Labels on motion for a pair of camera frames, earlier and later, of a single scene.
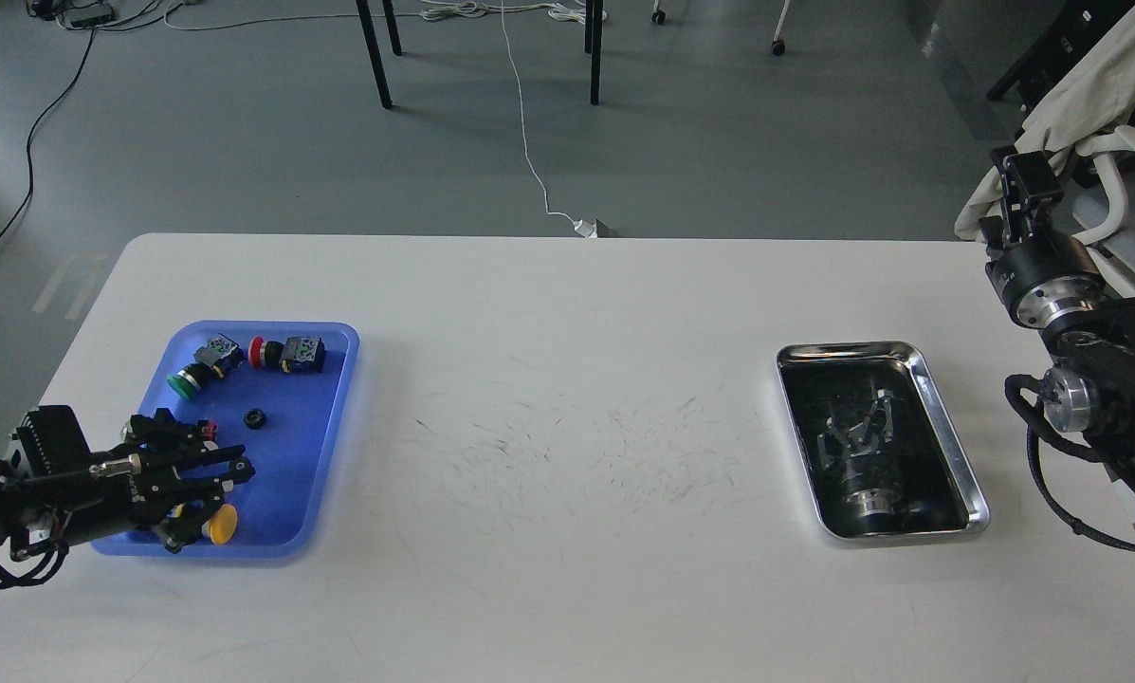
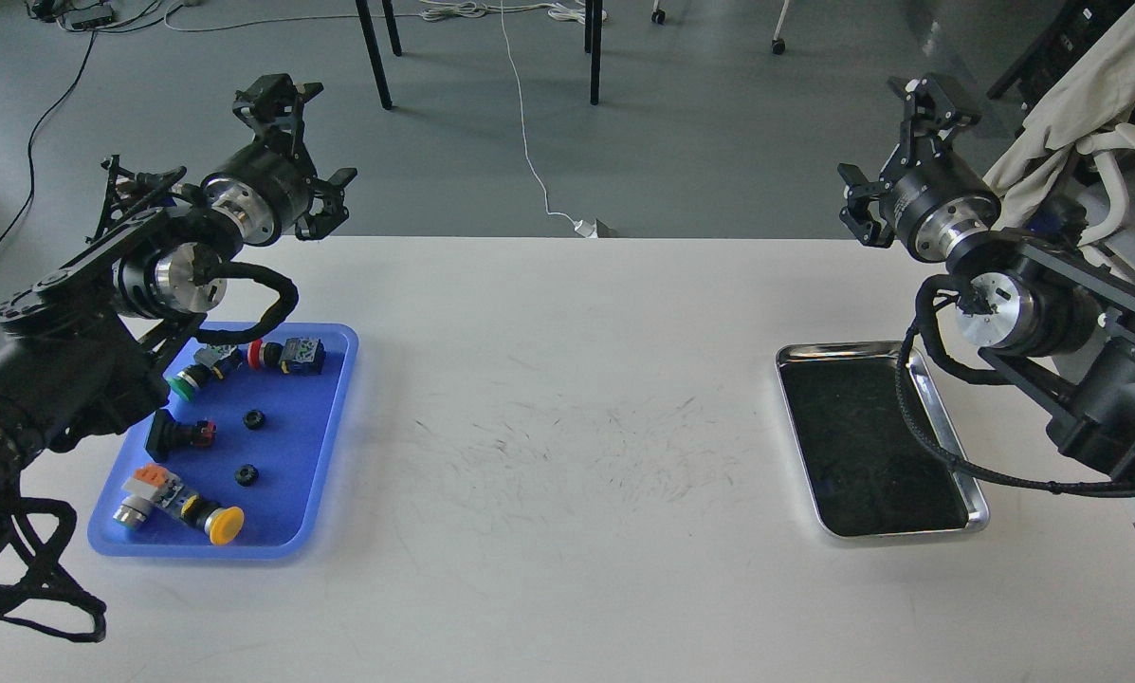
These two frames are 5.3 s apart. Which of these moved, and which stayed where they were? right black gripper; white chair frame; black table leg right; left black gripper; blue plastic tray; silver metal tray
Moved: left black gripper; right black gripper
Stayed: black table leg right; blue plastic tray; white chair frame; silver metal tray
